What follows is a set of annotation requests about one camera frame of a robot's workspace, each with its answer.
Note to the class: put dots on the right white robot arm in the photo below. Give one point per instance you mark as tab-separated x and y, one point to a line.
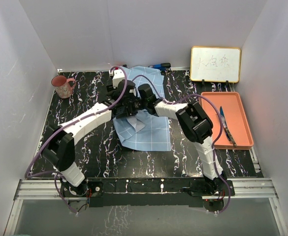
197	128

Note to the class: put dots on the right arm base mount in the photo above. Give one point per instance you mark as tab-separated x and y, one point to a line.
199	188

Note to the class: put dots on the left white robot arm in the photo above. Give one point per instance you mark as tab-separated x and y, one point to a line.
60	151

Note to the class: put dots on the small framed whiteboard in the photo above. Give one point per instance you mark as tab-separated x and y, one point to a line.
215	64

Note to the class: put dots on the aluminium frame rail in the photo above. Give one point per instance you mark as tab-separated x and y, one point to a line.
238	188

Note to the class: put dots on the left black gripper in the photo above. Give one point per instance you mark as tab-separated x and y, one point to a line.
112	90

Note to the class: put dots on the pink floral mug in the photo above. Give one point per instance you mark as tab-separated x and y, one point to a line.
63	86

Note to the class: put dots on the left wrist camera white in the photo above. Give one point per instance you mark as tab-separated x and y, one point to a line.
117	74

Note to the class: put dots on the blue patterned knife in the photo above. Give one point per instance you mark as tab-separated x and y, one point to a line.
227	131

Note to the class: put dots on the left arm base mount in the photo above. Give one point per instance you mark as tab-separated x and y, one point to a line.
86	189

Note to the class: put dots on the blue marker pen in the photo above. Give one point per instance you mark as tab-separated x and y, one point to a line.
161	66

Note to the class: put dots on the blue checked tablecloth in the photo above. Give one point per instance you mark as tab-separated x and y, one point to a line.
144	132

